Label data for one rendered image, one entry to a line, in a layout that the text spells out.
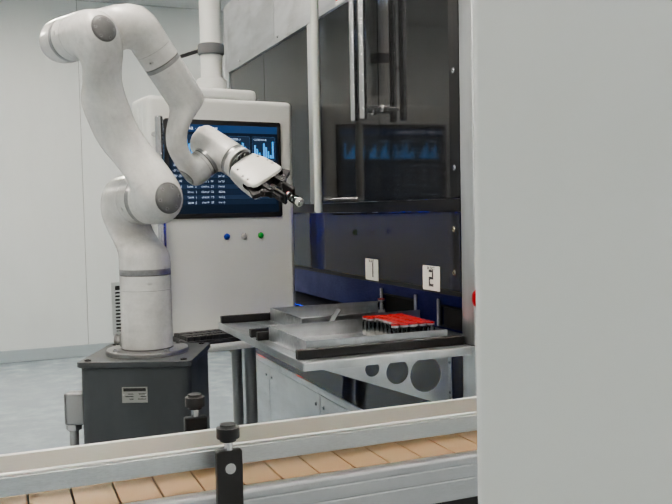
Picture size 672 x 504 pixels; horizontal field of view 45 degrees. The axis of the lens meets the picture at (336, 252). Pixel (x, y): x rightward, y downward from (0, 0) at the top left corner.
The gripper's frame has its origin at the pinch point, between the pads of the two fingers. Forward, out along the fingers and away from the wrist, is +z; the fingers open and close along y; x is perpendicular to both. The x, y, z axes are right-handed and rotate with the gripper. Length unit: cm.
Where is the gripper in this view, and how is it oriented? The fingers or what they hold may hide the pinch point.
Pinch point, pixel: (284, 192)
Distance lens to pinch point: 198.2
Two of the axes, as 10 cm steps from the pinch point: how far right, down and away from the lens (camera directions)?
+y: -6.9, 5.4, -4.8
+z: 7.2, 4.8, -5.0
